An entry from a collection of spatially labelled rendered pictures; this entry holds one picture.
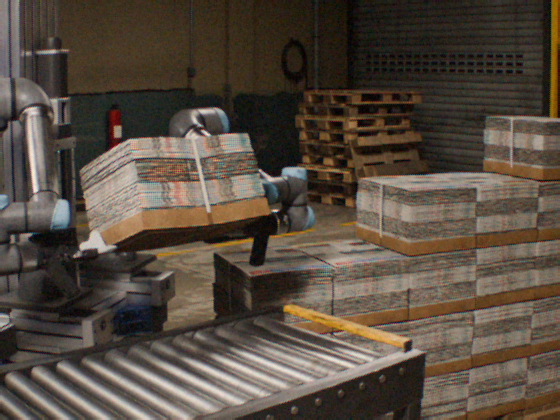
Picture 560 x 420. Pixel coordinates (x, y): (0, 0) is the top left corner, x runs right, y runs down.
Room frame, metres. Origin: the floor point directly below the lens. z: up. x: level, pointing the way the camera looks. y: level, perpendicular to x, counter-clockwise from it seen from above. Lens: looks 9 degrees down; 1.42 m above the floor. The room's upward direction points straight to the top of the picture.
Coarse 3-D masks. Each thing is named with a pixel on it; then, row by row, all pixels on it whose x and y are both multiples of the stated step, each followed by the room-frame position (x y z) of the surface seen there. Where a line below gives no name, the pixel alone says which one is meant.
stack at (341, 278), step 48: (336, 240) 2.96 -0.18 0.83; (240, 288) 2.53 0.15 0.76; (288, 288) 2.49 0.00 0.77; (336, 288) 2.57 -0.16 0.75; (384, 288) 2.64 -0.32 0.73; (432, 288) 2.71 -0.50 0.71; (480, 288) 2.80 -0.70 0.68; (528, 288) 2.89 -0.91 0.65; (336, 336) 2.56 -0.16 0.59; (432, 336) 2.71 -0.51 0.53; (480, 336) 2.81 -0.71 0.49; (528, 336) 2.89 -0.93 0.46; (432, 384) 2.72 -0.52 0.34; (480, 384) 2.81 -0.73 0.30
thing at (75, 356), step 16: (224, 320) 2.04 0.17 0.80; (240, 320) 2.05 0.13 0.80; (144, 336) 1.89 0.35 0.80; (160, 336) 1.89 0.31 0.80; (192, 336) 1.94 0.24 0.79; (64, 352) 1.75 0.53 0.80; (80, 352) 1.75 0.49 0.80; (96, 352) 1.76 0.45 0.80; (0, 368) 1.63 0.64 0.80; (16, 368) 1.63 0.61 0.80; (32, 368) 1.65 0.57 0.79; (48, 368) 1.67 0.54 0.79
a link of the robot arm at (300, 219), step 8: (288, 208) 2.38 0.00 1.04; (296, 208) 2.37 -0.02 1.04; (304, 208) 2.39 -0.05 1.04; (288, 216) 2.35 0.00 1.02; (296, 216) 2.37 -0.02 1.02; (304, 216) 2.39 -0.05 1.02; (312, 216) 2.41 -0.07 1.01; (296, 224) 2.37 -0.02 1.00; (304, 224) 2.39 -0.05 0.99; (312, 224) 2.41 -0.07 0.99; (288, 232) 2.37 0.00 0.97
